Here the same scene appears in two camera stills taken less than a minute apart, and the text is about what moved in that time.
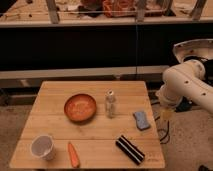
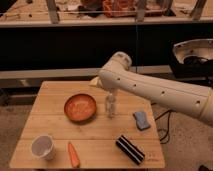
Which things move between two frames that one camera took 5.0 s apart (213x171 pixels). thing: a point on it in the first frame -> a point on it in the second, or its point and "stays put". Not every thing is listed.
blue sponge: [141, 121] stays put
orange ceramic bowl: [80, 107] stays put
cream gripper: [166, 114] -> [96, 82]
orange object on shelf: [119, 8] stays put
